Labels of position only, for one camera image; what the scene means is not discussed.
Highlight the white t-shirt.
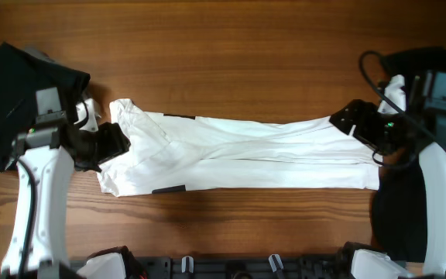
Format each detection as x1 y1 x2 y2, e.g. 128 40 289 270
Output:
97 98 379 197

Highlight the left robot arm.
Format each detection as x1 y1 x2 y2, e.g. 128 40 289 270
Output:
1 88 130 278

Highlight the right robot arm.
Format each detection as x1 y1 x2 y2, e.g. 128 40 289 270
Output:
330 71 446 278

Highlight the black garment on right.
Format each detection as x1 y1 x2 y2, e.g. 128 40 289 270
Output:
372 47 446 263

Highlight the black folded garment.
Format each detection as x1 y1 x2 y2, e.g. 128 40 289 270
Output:
0 42 91 172

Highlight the grey folded garment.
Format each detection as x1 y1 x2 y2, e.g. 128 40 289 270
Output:
24 46 57 64

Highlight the left black cable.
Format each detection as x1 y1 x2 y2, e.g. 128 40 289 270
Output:
13 158 39 279

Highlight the black cable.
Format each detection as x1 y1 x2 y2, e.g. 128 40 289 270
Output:
13 158 39 279
358 50 446 202

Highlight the right black cable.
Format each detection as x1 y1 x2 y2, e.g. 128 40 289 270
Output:
358 50 446 202

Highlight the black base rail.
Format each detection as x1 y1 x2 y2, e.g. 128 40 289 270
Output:
137 243 362 279

